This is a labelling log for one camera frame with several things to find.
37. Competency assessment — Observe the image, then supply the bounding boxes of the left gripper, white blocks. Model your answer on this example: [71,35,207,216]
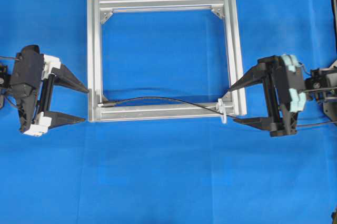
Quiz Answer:
[9,45,89,137]

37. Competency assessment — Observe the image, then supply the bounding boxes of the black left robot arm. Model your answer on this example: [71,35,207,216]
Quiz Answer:
[1,45,89,137]

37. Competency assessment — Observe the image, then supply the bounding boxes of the right gripper, teal blocks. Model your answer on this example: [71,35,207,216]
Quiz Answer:
[229,54,306,137]

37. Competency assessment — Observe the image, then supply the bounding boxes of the black cable with plug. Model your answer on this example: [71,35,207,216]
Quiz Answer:
[97,97,337,128]

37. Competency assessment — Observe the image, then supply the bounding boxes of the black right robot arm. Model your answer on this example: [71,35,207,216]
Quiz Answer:
[230,54,336,137]

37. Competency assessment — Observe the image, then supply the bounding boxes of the translucent white zip tie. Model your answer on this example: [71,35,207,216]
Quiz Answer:
[215,98,227,124]

